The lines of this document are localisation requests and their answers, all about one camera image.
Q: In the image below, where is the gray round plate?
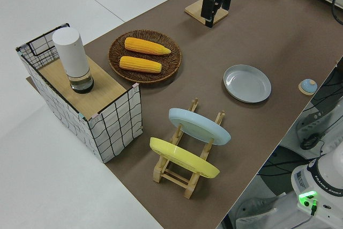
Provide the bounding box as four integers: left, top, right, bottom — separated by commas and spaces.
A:
223, 64, 272, 104

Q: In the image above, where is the light blue plate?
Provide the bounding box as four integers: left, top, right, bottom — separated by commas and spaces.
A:
168, 107, 232, 146

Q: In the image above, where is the yellow plate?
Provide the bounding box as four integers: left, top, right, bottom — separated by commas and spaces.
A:
149, 137, 221, 179

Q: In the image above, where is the wooden mug rack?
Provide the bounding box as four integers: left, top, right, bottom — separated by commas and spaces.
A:
184, 0, 230, 25

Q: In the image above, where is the brown table mat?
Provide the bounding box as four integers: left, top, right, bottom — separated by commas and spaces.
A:
25, 0, 343, 229

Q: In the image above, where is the brown wicker basket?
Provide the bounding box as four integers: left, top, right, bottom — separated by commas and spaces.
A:
108, 29, 183, 84

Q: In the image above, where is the yellow corn cob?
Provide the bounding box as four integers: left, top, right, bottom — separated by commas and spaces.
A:
119, 56, 163, 74
124, 37, 172, 56

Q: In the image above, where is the blue bell on wooden base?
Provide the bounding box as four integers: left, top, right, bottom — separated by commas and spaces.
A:
298, 78, 318, 95

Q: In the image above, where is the wooden shelf board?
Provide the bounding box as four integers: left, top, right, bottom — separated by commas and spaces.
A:
37, 57, 128, 115

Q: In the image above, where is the wooden dish rack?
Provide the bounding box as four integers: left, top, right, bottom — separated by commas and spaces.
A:
152, 97, 226, 200

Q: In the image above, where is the black hanging cable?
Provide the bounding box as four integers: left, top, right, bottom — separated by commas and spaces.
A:
331, 0, 343, 26

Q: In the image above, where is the wire basket with grid cloth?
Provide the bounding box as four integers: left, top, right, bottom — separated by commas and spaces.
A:
15, 22, 143, 164

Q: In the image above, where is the coiled black cable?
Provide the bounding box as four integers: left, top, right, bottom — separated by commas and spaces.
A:
300, 133, 322, 151

